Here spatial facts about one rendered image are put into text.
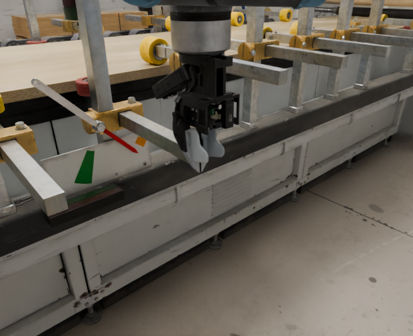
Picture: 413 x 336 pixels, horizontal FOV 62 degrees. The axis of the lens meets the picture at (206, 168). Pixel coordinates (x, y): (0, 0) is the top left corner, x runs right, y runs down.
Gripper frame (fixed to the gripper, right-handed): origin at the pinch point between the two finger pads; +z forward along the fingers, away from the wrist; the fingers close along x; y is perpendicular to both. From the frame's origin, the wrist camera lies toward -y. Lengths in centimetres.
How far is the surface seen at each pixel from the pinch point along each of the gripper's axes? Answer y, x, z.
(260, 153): -30, 54, 25
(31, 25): -136, 14, -16
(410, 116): -52, 262, 63
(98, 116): -25.9, -6.6, -4.4
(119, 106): -27.6, -0.4, -5.0
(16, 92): -46.2, -17.2, -7.8
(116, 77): -46.4, 9.0, -7.3
